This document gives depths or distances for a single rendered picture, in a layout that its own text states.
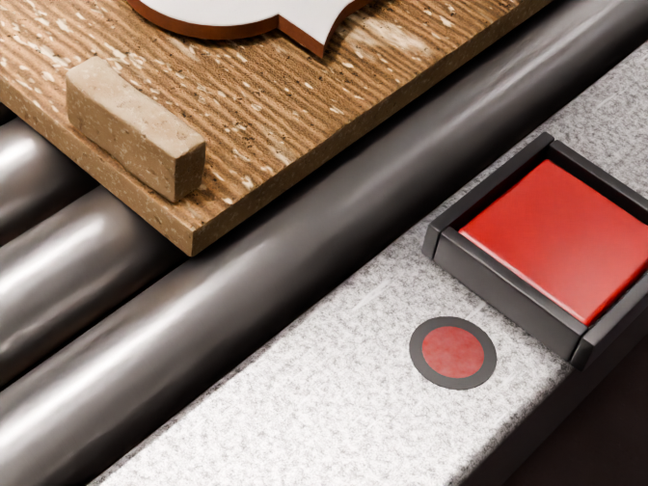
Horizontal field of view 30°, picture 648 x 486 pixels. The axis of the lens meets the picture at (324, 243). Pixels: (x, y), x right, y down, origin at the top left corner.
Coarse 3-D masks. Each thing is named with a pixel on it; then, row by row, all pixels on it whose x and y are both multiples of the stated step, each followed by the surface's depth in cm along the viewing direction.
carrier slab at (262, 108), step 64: (0, 0) 49; (64, 0) 50; (384, 0) 52; (448, 0) 53; (512, 0) 53; (0, 64) 47; (64, 64) 47; (128, 64) 48; (192, 64) 48; (256, 64) 49; (320, 64) 49; (384, 64) 50; (448, 64) 51; (64, 128) 45; (256, 128) 46; (320, 128) 47; (128, 192) 44; (192, 192) 44; (256, 192) 45
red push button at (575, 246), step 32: (544, 160) 48; (512, 192) 47; (544, 192) 47; (576, 192) 47; (480, 224) 45; (512, 224) 46; (544, 224) 46; (576, 224) 46; (608, 224) 46; (640, 224) 46; (512, 256) 45; (544, 256) 45; (576, 256) 45; (608, 256) 45; (640, 256) 45; (544, 288) 44; (576, 288) 44; (608, 288) 44
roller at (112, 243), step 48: (96, 192) 46; (48, 240) 44; (96, 240) 44; (144, 240) 45; (0, 288) 42; (48, 288) 43; (96, 288) 44; (0, 336) 42; (48, 336) 43; (0, 384) 43
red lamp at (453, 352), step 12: (432, 336) 43; (444, 336) 44; (456, 336) 44; (468, 336) 44; (432, 348) 43; (444, 348) 43; (456, 348) 43; (468, 348) 43; (480, 348) 43; (432, 360) 43; (444, 360) 43; (456, 360) 43; (468, 360) 43; (480, 360) 43; (444, 372) 42; (456, 372) 43; (468, 372) 43
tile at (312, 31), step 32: (128, 0) 50; (160, 0) 49; (192, 0) 49; (224, 0) 49; (256, 0) 49; (288, 0) 50; (320, 0) 50; (352, 0) 50; (192, 32) 48; (224, 32) 49; (256, 32) 49; (288, 32) 49; (320, 32) 49
